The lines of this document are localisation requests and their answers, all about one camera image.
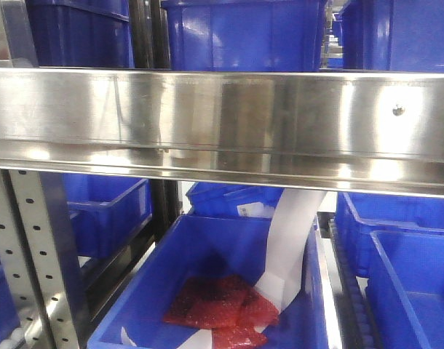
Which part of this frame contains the rear middle blue bin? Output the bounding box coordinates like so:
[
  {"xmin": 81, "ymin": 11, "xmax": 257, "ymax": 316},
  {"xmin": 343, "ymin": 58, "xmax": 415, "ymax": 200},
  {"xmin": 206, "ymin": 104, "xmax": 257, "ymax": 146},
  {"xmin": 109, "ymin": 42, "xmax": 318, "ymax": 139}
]
[{"xmin": 186, "ymin": 182, "xmax": 284, "ymax": 218}]

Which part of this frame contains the blue bin with red bags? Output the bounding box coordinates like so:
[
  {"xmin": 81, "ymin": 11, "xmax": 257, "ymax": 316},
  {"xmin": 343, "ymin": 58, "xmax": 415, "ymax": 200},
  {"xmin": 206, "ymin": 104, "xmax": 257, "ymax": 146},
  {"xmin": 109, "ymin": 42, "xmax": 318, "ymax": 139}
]
[{"xmin": 87, "ymin": 214, "xmax": 328, "ymax": 348}]

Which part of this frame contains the lower left blue bin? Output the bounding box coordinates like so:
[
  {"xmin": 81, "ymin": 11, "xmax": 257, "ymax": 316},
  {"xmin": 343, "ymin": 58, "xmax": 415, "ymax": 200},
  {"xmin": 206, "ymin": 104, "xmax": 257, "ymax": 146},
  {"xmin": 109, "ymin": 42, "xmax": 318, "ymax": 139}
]
[{"xmin": 62, "ymin": 173, "xmax": 152, "ymax": 259}]

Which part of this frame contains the upper middle blue bin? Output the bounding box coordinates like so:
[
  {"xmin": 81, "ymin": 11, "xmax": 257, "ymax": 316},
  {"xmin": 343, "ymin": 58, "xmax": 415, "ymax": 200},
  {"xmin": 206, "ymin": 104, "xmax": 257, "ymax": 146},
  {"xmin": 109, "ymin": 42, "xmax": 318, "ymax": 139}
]
[{"xmin": 161, "ymin": 1, "xmax": 326, "ymax": 72}]

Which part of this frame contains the rear right blue bin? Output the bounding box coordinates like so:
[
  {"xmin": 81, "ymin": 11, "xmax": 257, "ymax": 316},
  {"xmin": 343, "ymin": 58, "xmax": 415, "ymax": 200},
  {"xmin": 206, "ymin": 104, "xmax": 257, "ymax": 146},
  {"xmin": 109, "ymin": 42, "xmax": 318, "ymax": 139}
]
[{"xmin": 335, "ymin": 192, "xmax": 444, "ymax": 278}]

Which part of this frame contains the perforated steel shelf upright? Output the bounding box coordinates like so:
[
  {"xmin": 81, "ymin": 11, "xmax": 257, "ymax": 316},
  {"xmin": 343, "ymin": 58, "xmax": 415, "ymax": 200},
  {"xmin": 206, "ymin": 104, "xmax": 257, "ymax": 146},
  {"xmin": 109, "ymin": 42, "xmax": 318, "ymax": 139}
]
[{"xmin": 0, "ymin": 169, "xmax": 90, "ymax": 348}]

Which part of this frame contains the upper left blue bin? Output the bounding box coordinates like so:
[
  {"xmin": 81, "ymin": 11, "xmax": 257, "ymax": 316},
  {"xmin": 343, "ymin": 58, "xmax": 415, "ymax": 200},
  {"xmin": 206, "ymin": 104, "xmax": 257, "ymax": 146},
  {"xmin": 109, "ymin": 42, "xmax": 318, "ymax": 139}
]
[{"xmin": 26, "ymin": 1, "xmax": 134, "ymax": 68}]

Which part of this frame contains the lower right blue bin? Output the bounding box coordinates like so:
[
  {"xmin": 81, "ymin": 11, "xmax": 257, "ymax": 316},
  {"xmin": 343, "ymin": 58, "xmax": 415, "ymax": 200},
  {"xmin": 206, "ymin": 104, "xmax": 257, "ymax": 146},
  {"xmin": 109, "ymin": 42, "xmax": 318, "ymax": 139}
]
[{"xmin": 366, "ymin": 231, "xmax": 444, "ymax": 348}]

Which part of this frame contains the upper right blue bin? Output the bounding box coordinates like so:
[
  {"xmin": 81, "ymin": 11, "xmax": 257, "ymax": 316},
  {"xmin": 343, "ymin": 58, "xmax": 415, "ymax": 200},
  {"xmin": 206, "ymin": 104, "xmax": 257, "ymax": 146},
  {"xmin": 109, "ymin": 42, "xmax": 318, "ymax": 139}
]
[{"xmin": 341, "ymin": 1, "xmax": 444, "ymax": 73}]

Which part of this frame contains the white paper strip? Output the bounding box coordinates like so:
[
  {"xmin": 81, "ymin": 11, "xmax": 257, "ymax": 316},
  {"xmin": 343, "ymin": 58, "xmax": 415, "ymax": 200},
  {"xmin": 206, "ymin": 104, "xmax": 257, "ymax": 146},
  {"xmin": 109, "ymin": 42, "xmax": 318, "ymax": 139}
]
[{"xmin": 120, "ymin": 188, "xmax": 328, "ymax": 349}]

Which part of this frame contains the red bubble wrap bag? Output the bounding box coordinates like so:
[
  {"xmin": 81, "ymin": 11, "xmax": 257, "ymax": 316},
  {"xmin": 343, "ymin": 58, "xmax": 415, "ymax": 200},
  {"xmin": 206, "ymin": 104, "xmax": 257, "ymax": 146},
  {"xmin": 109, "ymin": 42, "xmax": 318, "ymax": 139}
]
[{"xmin": 163, "ymin": 275, "xmax": 280, "ymax": 348}]

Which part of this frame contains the steel shelf front rail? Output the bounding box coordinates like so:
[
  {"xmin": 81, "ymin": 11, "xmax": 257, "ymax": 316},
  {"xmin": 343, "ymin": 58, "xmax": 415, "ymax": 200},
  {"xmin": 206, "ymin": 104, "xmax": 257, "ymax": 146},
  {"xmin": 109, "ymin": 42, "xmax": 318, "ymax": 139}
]
[{"xmin": 0, "ymin": 68, "xmax": 444, "ymax": 197}]

